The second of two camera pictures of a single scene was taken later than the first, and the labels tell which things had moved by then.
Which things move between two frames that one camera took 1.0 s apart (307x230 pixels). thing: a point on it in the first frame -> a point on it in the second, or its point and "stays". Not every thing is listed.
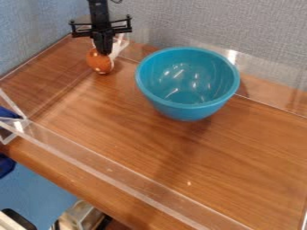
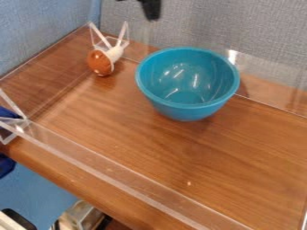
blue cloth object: [7, 162] stays
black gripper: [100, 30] -> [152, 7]
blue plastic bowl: [189, 82] stays
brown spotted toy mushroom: [100, 63] stays
